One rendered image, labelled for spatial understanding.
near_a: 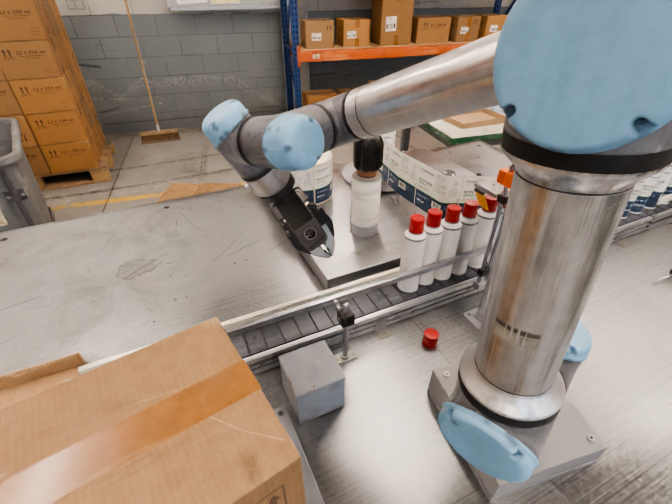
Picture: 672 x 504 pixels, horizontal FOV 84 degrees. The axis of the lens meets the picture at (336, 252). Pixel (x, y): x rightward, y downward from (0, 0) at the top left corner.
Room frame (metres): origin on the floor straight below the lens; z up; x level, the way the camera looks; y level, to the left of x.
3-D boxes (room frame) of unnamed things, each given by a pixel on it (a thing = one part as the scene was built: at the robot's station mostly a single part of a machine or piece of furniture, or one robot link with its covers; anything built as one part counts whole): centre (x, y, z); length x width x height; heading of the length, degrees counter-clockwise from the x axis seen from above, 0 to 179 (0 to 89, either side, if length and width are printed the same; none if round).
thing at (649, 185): (1.10, -0.99, 0.98); 0.05 x 0.05 x 0.20
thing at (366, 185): (0.98, -0.09, 1.03); 0.09 x 0.09 x 0.30
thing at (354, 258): (1.22, -0.20, 0.86); 0.80 x 0.67 x 0.05; 115
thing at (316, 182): (1.23, 0.11, 0.95); 0.20 x 0.20 x 0.14
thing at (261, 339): (0.76, -0.27, 0.86); 1.65 x 0.08 x 0.04; 115
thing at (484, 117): (2.36, -0.84, 0.82); 0.34 x 0.24 x 0.03; 112
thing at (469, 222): (0.78, -0.32, 0.98); 0.05 x 0.05 x 0.20
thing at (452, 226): (0.76, -0.27, 0.98); 0.05 x 0.05 x 0.20
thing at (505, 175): (0.74, -0.35, 1.05); 0.10 x 0.04 x 0.33; 25
